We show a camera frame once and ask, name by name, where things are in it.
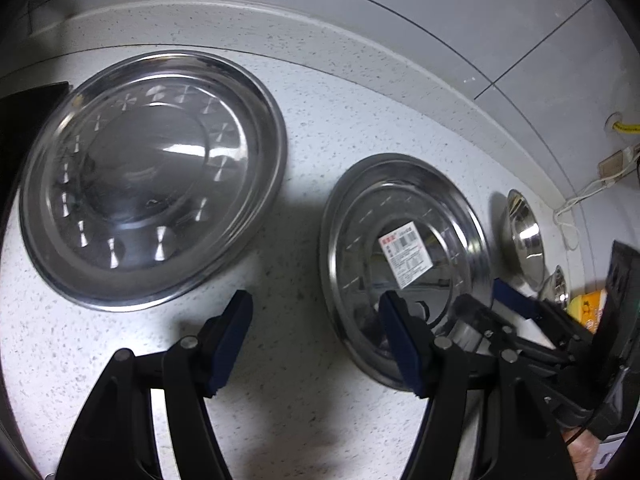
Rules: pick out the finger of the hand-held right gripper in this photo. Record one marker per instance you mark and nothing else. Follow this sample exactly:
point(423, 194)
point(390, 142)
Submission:
point(512, 297)
point(487, 322)

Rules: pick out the yellow packet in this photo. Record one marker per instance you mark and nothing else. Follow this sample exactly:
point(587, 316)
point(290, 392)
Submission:
point(587, 310)

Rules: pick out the small steel bowl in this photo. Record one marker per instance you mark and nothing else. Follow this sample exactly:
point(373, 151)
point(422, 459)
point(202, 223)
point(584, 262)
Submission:
point(556, 285)

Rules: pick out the black stove top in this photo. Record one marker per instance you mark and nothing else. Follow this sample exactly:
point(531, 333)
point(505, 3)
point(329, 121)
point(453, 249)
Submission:
point(25, 120)

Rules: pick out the large steel plate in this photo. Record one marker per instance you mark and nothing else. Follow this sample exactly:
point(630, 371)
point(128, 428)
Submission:
point(150, 180)

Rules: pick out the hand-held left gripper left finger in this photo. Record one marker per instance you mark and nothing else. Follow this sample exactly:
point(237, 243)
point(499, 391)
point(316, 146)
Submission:
point(229, 347)

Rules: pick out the person's right hand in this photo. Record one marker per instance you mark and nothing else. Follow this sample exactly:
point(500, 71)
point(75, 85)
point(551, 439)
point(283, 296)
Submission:
point(582, 457)

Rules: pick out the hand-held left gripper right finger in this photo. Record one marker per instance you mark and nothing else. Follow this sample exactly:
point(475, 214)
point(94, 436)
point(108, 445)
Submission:
point(404, 347)

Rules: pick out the steel plate with paper label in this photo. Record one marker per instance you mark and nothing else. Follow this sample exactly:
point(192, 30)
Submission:
point(360, 220)

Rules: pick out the large steel bowl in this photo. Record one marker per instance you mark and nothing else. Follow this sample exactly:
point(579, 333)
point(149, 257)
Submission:
point(526, 237)

